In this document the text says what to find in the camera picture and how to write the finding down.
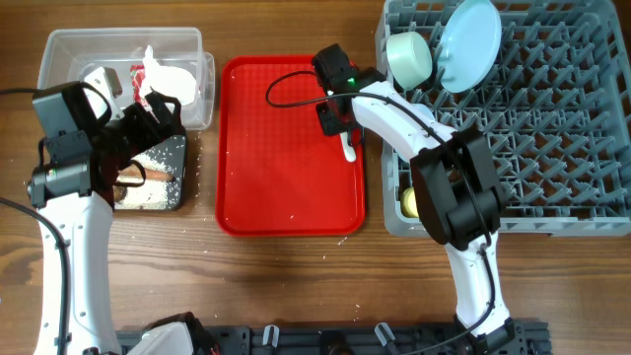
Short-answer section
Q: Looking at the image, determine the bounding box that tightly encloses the brown sweet potato piece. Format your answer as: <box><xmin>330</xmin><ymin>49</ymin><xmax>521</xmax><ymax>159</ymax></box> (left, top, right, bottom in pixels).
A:
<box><xmin>118</xmin><ymin>166</ymin><xmax>175</xmax><ymax>182</ymax></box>

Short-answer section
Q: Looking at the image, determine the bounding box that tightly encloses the white plastic spoon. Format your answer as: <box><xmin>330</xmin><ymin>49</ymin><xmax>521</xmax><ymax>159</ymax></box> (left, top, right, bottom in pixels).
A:
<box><xmin>339</xmin><ymin>132</ymin><xmax>357</xmax><ymax>163</ymax></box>

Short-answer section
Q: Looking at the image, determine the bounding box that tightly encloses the rice grains heap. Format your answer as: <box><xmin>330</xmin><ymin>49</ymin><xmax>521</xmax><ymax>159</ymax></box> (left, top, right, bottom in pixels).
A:
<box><xmin>115</xmin><ymin>137</ymin><xmax>186</xmax><ymax>211</ymax></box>

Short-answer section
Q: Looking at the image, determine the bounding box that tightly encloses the green bowl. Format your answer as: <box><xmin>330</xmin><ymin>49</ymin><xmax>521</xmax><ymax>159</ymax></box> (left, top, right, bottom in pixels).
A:
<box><xmin>386</xmin><ymin>32</ymin><xmax>433</xmax><ymax>90</ymax></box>

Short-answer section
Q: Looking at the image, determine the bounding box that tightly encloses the yellow plastic cup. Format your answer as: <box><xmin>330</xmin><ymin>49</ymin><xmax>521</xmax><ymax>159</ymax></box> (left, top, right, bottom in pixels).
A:
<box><xmin>400</xmin><ymin>187</ymin><xmax>419</xmax><ymax>218</ymax></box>

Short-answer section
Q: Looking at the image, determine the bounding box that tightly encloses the light blue plate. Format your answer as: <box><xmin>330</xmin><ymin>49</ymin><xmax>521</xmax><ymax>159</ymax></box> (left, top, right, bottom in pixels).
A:
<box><xmin>437</xmin><ymin>0</ymin><xmax>502</xmax><ymax>94</ymax></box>

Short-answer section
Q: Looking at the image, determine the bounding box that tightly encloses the small light blue bowl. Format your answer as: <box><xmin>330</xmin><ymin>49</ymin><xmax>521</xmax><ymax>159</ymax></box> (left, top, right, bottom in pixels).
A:
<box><xmin>393</xmin><ymin>104</ymin><xmax>438</xmax><ymax>163</ymax></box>

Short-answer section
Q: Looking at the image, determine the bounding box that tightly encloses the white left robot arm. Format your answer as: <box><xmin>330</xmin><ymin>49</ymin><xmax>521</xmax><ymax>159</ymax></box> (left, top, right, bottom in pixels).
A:
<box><xmin>28</xmin><ymin>82</ymin><xmax>186</xmax><ymax>354</ymax></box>

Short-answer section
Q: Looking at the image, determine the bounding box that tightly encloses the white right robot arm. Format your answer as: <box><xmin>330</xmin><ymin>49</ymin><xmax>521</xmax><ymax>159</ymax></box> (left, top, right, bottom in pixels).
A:
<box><xmin>315</xmin><ymin>66</ymin><xmax>510</xmax><ymax>339</ymax></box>

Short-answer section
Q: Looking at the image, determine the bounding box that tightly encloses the grey dishwasher rack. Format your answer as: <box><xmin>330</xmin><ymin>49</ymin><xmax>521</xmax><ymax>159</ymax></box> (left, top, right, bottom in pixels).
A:
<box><xmin>405</xmin><ymin>0</ymin><xmax>630</xmax><ymax>237</ymax></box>

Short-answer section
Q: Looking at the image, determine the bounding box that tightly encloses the black plastic tray bin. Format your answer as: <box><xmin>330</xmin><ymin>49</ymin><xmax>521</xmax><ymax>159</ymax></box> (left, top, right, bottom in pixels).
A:
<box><xmin>112</xmin><ymin>122</ymin><xmax>189</xmax><ymax>213</ymax></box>

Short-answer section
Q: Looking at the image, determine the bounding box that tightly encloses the red snack wrapper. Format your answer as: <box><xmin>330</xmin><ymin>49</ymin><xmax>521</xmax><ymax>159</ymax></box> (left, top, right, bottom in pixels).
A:
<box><xmin>130</xmin><ymin>65</ymin><xmax>148</xmax><ymax>107</ymax></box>

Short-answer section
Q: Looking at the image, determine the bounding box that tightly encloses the red serving tray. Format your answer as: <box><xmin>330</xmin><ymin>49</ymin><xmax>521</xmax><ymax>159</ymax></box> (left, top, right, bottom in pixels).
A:
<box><xmin>215</xmin><ymin>55</ymin><xmax>366</xmax><ymax>237</ymax></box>

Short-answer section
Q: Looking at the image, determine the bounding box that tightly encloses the white crumpled plastic wrapper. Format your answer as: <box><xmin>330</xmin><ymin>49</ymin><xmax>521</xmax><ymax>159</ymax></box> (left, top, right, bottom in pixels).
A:
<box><xmin>139</xmin><ymin>45</ymin><xmax>197</xmax><ymax>106</ymax></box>

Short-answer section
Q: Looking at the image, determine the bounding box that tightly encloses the clear plastic bin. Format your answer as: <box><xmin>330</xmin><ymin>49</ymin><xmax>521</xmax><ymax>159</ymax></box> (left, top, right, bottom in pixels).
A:
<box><xmin>37</xmin><ymin>27</ymin><xmax>215</xmax><ymax>130</ymax></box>

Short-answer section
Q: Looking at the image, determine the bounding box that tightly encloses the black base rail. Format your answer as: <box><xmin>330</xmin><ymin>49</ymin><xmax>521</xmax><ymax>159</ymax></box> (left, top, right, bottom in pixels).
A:
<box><xmin>115</xmin><ymin>322</ymin><xmax>551</xmax><ymax>355</ymax></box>

